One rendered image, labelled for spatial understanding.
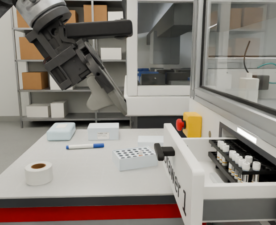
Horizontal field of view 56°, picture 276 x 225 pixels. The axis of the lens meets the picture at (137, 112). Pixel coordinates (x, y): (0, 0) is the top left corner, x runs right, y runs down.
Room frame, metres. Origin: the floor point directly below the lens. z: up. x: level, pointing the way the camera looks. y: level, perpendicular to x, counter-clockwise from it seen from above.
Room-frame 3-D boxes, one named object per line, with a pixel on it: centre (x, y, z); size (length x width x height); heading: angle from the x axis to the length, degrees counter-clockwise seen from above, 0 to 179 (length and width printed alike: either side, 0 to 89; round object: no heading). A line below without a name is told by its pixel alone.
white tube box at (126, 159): (0.78, 0.01, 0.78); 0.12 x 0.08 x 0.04; 110
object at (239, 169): (0.49, -0.18, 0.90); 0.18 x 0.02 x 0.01; 2
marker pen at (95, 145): (0.92, 0.19, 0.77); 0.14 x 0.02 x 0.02; 101
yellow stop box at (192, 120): (0.82, -0.17, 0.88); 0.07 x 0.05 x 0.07; 2
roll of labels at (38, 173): (0.66, 0.27, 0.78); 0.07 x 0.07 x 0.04
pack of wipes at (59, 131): (1.08, 0.33, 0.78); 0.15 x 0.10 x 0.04; 5
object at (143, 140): (0.99, -0.06, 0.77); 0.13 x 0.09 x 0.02; 88
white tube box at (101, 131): (1.06, 0.14, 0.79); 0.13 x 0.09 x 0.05; 94
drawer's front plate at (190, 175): (0.49, -0.08, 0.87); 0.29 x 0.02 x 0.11; 2
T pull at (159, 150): (0.49, -0.05, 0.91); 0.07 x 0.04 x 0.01; 2
